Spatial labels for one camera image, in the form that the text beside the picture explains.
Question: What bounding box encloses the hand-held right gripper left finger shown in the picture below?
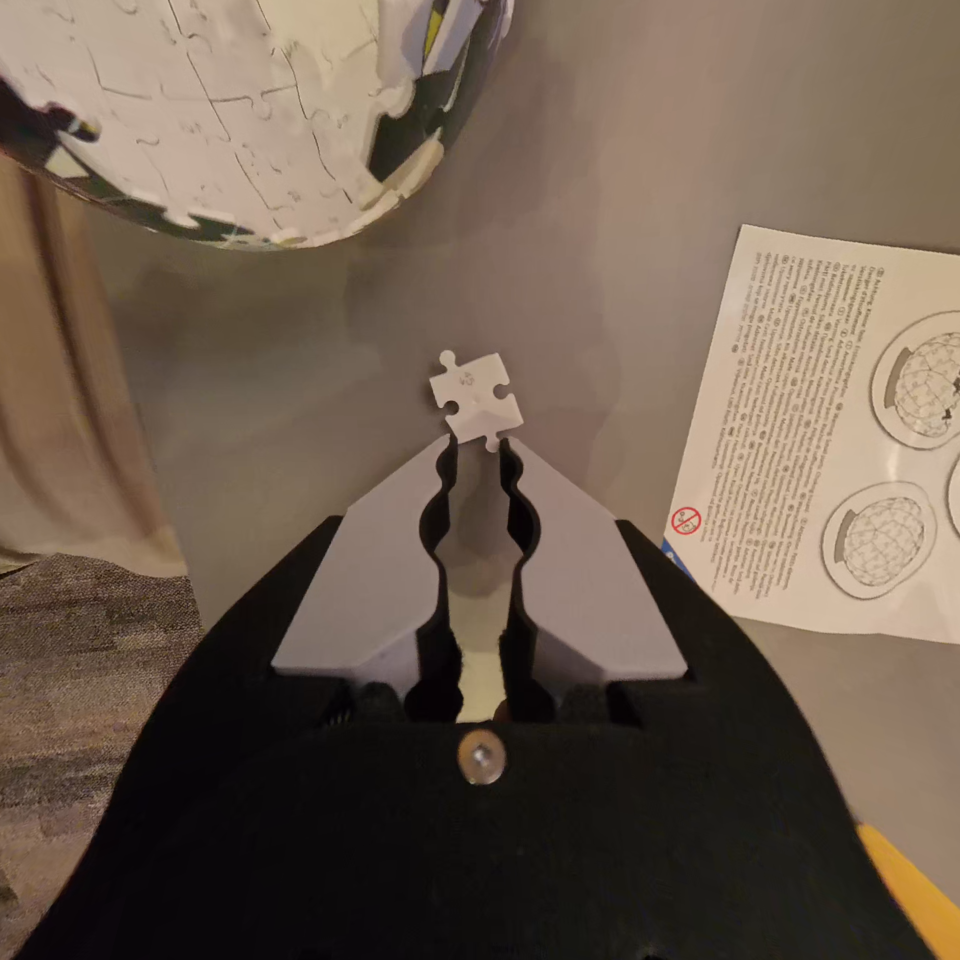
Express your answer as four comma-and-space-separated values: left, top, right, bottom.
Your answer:
271, 433, 463, 723

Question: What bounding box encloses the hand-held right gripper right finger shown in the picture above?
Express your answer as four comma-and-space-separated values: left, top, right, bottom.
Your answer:
498, 437, 689, 723

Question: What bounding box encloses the white puzzle piece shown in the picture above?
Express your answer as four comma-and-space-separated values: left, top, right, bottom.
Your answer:
428, 349, 523, 453

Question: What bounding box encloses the partly built puzzle ball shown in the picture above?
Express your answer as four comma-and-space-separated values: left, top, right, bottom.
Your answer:
0, 0, 517, 251

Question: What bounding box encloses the white instruction sheet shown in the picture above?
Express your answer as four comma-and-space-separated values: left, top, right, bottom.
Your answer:
663, 223, 960, 646

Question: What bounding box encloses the yellow box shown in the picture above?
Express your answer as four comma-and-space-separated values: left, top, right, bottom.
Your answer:
855, 821, 960, 960

